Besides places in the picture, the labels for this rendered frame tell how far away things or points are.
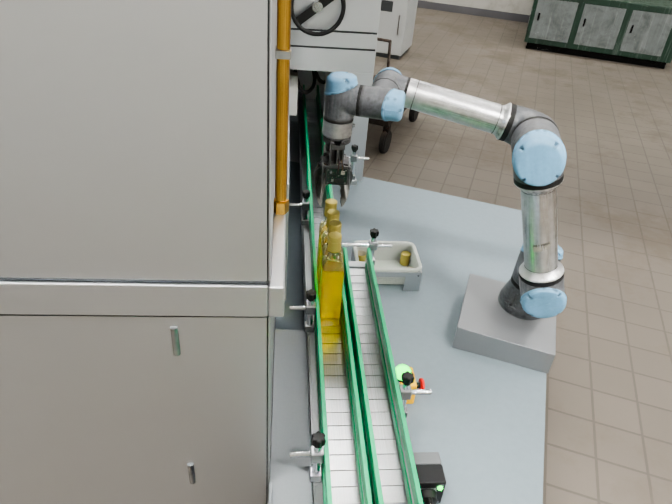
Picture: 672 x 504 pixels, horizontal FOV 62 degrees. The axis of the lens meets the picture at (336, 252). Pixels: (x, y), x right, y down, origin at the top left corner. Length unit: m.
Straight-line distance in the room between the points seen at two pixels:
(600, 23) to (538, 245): 7.47
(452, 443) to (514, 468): 0.16
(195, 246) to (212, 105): 0.21
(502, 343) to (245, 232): 1.08
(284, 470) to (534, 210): 0.85
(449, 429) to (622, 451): 1.33
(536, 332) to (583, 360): 1.32
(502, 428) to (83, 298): 1.10
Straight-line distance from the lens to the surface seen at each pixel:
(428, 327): 1.81
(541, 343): 1.76
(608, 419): 2.86
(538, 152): 1.38
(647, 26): 8.96
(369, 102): 1.38
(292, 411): 1.35
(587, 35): 8.91
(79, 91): 0.76
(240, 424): 1.09
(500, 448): 1.55
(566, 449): 2.66
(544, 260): 1.56
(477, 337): 1.72
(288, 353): 1.48
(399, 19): 7.37
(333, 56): 2.39
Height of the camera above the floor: 1.92
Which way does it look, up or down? 34 degrees down
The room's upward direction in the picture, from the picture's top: 5 degrees clockwise
